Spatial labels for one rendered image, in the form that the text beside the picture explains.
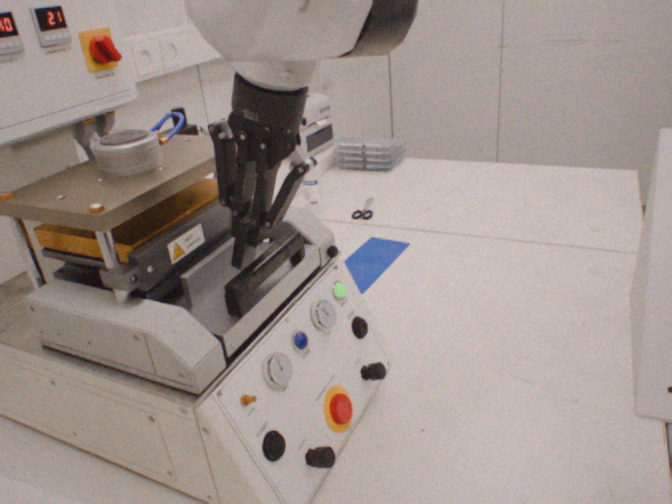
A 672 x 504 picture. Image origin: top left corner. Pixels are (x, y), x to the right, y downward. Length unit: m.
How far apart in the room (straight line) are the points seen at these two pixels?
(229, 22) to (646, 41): 2.70
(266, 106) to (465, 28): 2.54
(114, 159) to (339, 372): 0.40
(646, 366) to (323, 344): 0.43
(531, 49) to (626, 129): 0.61
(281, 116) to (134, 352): 0.29
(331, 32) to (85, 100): 0.51
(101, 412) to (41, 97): 0.41
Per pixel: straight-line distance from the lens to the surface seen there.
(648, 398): 0.85
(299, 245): 0.71
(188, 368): 0.58
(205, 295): 0.68
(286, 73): 0.51
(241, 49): 0.39
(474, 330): 0.95
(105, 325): 0.63
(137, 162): 0.70
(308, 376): 0.71
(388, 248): 1.20
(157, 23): 1.58
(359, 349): 0.81
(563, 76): 3.01
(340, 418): 0.74
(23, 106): 0.80
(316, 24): 0.40
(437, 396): 0.82
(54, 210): 0.65
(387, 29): 0.45
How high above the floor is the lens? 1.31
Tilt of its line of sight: 27 degrees down
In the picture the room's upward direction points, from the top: 6 degrees counter-clockwise
